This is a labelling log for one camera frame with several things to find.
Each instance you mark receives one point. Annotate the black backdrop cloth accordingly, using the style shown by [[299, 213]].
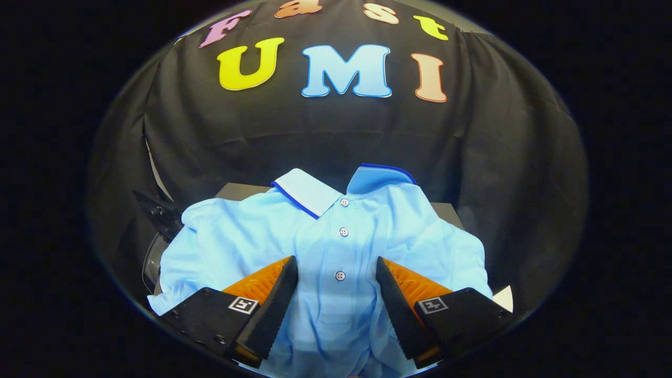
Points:
[[315, 136]]

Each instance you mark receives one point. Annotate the light blue polo shirt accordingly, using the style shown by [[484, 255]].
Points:
[[336, 247]]

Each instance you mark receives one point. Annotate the dark washing machine lid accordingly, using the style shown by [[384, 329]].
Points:
[[160, 215]]

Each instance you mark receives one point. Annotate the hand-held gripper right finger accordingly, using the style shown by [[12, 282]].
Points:
[[399, 310]]

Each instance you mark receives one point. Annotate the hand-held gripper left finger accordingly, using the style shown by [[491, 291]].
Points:
[[270, 315]]

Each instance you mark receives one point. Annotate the beige cabinet with dark top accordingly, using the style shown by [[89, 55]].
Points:
[[446, 210]]

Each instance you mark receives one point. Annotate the white paper sheet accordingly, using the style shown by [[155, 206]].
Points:
[[504, 299]]

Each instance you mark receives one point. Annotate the grey washing machine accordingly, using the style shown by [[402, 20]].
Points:
[[151, 262]]

